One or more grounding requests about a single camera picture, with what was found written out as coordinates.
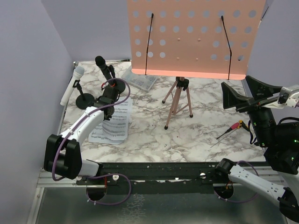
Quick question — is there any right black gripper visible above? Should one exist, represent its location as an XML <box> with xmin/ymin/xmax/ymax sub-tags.
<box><xmin>220</xmin><ymin>74</ymin><xmax>282</xmax><ymax>145</ymax></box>

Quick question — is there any sheet music page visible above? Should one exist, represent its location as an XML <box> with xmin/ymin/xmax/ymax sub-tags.
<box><xmin>101</xmin><ymin>97</ymin><xmax>133</xmax><ymax>141</ymax></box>
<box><xmin>88</xmin><ymin>126</ymin><xmax>126</xmax><ymax>145</ymax></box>

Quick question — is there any pink music stand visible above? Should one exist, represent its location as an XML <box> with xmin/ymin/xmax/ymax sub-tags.
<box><xmin>126</xmin><ymin>0</ymin><xmax>267</xmax><ymax>130</ymax></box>

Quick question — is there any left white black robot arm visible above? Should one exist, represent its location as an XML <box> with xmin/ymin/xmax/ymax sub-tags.
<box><xmin>43</xmin><ymin>85</ymin><xmax>122</xmax><ymax>184</ymax></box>

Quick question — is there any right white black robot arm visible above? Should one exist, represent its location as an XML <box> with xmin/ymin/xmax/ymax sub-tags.
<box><xmin>214</xmin><ymin>76</ymin><xmax>299</xmax><ymax>223</ymax></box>

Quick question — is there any black round mic stand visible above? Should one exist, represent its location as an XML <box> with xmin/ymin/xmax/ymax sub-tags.
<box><xmin>73</xmin><ymin>80</ymin><xmax>94</xmax><ymax>110</ymax></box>

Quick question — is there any red yellow screwdriver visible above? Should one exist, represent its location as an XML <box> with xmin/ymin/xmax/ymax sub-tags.
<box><xmin>216</xmin><ymin>120</ymin><xmax>249</xmax><ymax>140</ymax></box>

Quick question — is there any black microphone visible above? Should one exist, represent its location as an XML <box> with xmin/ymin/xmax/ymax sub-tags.
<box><xmin>95</xmin><ymin>56</ymin><xmax>116</xmax><ymax>87</ymax></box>

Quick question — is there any clear plastic organizer box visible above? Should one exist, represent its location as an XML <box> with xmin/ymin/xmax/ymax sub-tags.
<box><xmin>121</xmin><ymin>66</ymin><xmax>158</xmax><ymax>92</ymax></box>

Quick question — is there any white microphone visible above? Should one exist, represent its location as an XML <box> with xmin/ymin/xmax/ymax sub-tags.
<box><xmin>60</xmin><ymin>66</ymin><xmax>85</xmax><ymax>106</ymax></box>

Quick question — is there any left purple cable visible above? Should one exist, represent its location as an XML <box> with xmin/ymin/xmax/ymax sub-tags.
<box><xmin>51</xmin><ymin>78</ymin><xmax>133</xmax><ymax>206</ymax></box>

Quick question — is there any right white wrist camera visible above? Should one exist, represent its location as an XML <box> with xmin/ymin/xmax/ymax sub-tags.
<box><xmin>266</xmin><ymin>85</ymin><xmax>299</xmax><ymax>109</ymax></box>

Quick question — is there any black mounting rail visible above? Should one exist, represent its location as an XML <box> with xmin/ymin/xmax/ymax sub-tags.
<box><xmin>76</xmin><ymin>159</ymin><xmax>235</xmax><ymax>195</ymax></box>

